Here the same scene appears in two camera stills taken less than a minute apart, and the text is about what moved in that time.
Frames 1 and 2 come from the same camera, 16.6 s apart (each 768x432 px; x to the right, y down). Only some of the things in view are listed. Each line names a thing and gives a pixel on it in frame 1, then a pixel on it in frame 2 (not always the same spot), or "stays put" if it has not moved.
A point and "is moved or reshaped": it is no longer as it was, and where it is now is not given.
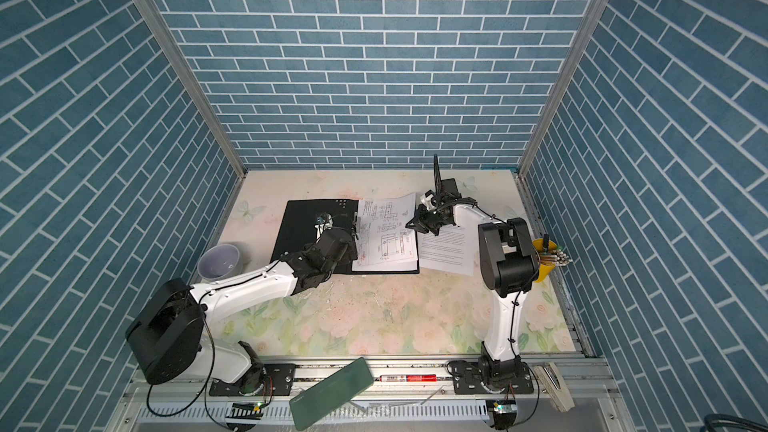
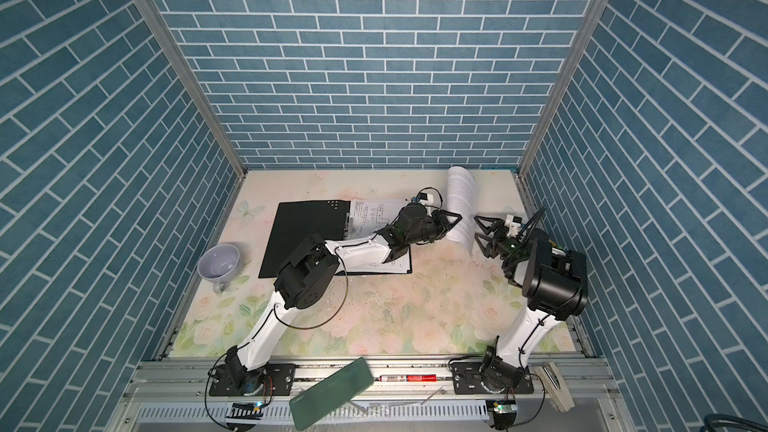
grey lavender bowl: (220, 261) stays put
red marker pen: (408, 378) stays put
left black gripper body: (346, 257) -> (432, 227)
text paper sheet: (452, 250) is moved or reshaped
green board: (329, 393) stays put
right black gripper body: (430, 221) -> (505, 248)
